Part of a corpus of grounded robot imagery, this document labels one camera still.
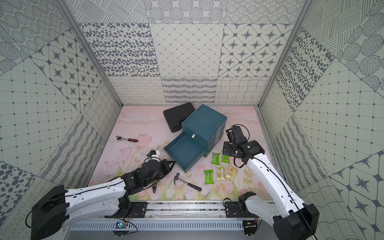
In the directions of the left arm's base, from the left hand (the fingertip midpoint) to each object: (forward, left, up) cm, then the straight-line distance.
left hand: (177, 159), depth 78 cm
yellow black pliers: (-11, +13, -11) cm, 21 cm away
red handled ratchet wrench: (+20, +43, -11) cm, 48 cm away
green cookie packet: (-5, -17, -12) cm, 22 cm away
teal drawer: (+7, -3, -4) cm, 9 cm away
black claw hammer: (-6, +1, -12) cm, 13 cm away
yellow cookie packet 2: (-2, -30, -12) cm, 33 cm away
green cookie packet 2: (+7, -22, -12) cm, 26 cm away
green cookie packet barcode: (+6, -28, -11) cm, 31 cm away
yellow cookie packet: (-2, -25, -12) cm, 28 cm away
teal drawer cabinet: (+14, -14, +10) cm, 22 cm away
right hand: (+4, -28, +3) cm, 29 cm away
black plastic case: (+39, +7, -9) cm, 41 cm away
